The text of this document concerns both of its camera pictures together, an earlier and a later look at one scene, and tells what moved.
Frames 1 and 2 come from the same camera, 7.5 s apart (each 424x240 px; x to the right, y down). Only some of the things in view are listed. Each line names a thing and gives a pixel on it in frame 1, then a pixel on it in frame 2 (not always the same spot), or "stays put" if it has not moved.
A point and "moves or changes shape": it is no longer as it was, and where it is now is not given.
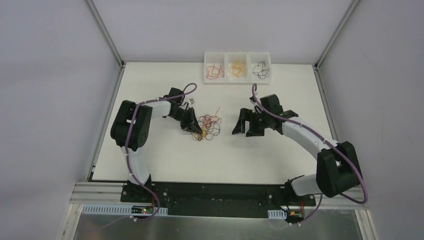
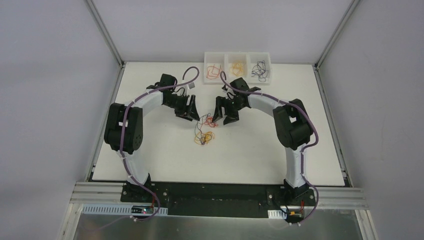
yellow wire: (237, 69) stays put
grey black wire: (258, 70) stays put
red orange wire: (213, 72) stays put
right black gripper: (250, 121) -> (226, 108)
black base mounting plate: (217, 200) stays put
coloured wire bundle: (209, 126) moves or changes shape
